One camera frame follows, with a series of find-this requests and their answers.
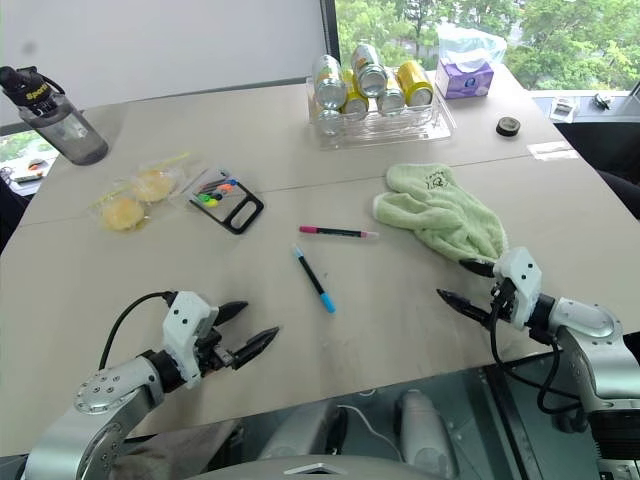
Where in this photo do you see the clear plastic can tray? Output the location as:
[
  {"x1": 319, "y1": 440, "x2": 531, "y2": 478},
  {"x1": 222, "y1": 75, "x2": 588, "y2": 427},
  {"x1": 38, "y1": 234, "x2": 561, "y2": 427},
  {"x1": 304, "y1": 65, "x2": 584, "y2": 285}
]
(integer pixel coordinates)
[{"x1": 306, "y1": 74, "x2": 457, "y2": 152}]

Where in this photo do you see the silver robot torso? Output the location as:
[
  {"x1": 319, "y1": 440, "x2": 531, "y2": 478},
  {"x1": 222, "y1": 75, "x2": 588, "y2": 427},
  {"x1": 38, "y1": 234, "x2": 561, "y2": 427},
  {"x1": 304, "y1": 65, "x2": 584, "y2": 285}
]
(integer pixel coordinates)
[{"x1": 182, "y1": 453, "x2": 419, "y2": 480}]

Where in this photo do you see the white plastic bag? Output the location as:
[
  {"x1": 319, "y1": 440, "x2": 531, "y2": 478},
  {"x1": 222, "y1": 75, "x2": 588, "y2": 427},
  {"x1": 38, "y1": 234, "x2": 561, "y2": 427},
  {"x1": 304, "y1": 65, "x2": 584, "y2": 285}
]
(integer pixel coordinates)
[{"x1": 436, "y1": 18, "x2": 509, "y2": 67}]

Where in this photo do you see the bagged round yellow bun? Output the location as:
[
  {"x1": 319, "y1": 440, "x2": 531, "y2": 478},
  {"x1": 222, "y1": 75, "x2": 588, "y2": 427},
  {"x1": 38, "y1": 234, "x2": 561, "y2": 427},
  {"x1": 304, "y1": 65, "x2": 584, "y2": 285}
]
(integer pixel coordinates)
[
  {"x1": 124, "y1": 152, "x2": 192, "y2": 204},
  {"x1": 88, "y1": 195, "x2": 151, "y2": 233}
]

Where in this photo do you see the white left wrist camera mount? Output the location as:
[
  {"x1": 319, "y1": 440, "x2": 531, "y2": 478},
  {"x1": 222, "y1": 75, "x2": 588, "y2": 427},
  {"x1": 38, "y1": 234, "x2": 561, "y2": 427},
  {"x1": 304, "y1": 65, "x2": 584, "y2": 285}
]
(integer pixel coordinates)
[{"x1": 162, "y1": 291, "x2": 220, "y2": 391}]

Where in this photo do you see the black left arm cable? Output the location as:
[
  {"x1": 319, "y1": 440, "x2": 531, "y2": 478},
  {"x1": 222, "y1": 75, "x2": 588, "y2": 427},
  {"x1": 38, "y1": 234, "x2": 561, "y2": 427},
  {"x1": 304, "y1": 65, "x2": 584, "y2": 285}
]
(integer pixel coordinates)
[{"x1": 98, "y1": 291, "x2": 179, "y2": 372}]

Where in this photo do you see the blue capped black pen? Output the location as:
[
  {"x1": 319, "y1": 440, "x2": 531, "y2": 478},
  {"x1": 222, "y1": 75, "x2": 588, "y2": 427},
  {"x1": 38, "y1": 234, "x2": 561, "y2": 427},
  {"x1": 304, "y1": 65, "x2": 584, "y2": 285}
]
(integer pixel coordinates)
[{"x1": 291, "y1": 244, "x2": 337, "y2": 315}]

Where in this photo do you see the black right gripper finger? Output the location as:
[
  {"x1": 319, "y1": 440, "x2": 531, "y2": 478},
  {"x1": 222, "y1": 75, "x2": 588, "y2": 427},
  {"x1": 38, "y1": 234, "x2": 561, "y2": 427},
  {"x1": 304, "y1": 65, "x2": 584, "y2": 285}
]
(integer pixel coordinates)
[
  {"x1": 436, "y1": 288, "x2": 495, "y2": 330},
  {"x1": 459, "y1": 257, "x2": 498, "y2": 278}
]

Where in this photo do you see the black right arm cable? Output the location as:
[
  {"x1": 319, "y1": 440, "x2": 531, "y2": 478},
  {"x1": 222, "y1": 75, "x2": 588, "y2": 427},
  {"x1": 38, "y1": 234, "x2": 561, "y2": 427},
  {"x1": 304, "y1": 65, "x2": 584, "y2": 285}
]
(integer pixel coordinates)
[{"x1": 489, "y1": 298, "x2": 597, "y2": 415}]

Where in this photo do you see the pack of coloured markers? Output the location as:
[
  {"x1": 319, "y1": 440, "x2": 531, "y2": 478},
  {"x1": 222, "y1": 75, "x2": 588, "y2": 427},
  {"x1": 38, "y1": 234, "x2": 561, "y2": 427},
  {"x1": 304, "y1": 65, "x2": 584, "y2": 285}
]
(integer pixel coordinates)
[{"x1": 185, "y1": 166, "x2": 266, "y2": 236}]

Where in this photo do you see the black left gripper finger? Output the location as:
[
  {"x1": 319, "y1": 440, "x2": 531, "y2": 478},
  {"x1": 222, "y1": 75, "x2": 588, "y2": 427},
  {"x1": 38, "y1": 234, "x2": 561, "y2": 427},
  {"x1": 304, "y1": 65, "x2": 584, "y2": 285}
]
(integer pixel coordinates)
[
  {"x1": 231, "y1": 326, "x2": 281, "y2": 372},
  {"x1": 214, "y1": 300, "x2": 250, "y2": 330}
]

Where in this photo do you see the pink capped black pen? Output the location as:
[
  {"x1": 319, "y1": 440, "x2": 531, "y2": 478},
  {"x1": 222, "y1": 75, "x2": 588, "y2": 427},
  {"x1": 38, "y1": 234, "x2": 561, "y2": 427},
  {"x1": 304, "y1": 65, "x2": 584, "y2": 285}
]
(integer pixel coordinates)
[{"x1": 298, "y1": 224, "x2": 380, "y2": 241}]

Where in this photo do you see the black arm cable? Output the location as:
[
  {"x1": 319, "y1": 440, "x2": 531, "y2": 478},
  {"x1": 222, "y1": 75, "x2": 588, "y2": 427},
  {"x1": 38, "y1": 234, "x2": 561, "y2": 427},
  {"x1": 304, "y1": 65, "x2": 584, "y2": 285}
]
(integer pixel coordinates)
[
  {"x1": 489, "y1": 298, "x2": 597, "y2": 415},
  {"x1": 98, "y1": 291, "x2": 179, "y2": 372}
]

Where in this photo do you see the grey sports water bottle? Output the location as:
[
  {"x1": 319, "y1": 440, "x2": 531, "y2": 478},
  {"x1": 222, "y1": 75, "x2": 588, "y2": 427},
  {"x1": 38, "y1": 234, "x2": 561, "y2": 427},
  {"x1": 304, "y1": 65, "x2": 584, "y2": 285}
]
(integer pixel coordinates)
[{"x1": 0, "y1": 65, "x2": 110, "y2": 167}]

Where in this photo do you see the white thin cable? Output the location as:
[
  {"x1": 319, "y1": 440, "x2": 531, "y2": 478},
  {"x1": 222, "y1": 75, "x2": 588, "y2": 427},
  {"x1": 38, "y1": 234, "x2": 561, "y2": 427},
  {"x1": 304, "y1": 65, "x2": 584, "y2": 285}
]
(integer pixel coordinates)
[{"x1": 336, "y1": 403, "x2": 407, "y2": 462}]

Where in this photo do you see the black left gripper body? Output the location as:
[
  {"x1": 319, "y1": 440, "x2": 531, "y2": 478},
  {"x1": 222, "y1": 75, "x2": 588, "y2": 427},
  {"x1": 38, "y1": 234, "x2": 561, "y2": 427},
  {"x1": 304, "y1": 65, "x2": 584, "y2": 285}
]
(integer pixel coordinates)
[{"x1": 196, "y1": 328, "x2": 237, "y2": 377}]

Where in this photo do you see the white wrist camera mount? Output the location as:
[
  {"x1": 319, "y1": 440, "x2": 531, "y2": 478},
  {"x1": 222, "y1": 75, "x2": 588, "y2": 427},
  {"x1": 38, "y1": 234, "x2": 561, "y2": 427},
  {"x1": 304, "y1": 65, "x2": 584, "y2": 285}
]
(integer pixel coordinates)
[
  {"x1": 492, "y1": 246, "x2": 543, "y2": 332},
  {"x1": 162, "y1": 291, "x2": 220, "y2": 391}
]

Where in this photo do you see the purple tissue box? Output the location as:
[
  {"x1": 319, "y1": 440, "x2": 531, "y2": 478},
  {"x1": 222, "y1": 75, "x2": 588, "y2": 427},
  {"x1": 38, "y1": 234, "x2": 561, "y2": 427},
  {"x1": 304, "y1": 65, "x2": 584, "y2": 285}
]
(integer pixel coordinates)
[{"x1": 434, "y1": 56, "x2": 496, "y2": 100}]

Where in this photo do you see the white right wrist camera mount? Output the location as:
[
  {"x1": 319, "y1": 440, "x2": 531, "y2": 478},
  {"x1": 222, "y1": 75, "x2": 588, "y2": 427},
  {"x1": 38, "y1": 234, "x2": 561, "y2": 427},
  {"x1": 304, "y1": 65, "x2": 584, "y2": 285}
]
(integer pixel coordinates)
[{"x1": 492, "y1": 246, "x2": 543, "y2": 332}]

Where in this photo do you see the light green towel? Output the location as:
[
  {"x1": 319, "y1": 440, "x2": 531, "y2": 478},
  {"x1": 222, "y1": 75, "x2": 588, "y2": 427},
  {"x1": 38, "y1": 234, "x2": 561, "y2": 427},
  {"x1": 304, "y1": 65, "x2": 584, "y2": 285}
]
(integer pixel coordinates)
[{"x1": 372, "y1": 162, "x2": 510, "y2": 265}]

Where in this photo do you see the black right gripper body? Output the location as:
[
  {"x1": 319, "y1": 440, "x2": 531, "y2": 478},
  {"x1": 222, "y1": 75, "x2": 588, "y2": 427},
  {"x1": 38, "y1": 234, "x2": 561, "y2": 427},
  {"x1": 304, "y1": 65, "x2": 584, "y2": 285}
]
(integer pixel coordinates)
[{"x1": 489, "y1": 278, "x2": 519, "y2": 325}]

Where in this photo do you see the clear plastic wrapper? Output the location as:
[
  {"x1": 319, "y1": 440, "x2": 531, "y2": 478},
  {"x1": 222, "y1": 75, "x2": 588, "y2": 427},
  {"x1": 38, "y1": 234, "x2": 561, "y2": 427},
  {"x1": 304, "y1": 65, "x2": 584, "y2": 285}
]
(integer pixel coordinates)
[{"x1": 526, "y1": 140, "x2": 580, "y2": 162}]

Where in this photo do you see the grey rounded robot leg part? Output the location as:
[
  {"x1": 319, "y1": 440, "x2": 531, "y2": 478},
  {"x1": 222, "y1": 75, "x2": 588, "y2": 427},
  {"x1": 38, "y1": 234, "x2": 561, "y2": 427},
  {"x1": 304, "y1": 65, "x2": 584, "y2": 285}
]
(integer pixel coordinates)
[
  {"x1": 397, "y1": 388, "x2": 457, "y2": 480},
  {"x1": 258, "y1": 398, "x2": 349, "y2": 460}
]

